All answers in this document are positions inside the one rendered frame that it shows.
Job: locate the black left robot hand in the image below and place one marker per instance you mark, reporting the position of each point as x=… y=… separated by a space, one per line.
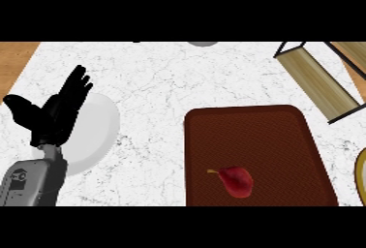
x=56 y=111

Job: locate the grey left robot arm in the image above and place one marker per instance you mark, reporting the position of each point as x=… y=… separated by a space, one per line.
x=31 y=180

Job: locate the dark brown tray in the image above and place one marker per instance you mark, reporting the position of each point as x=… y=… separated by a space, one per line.
x=265 y=145

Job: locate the white round plate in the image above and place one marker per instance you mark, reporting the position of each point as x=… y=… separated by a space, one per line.
x=92 y=135

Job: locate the grey round object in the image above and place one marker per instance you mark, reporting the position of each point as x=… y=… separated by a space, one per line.
x=202 y=43

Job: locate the yellow rimmed plate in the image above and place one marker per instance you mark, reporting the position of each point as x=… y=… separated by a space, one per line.
x=360 y=180

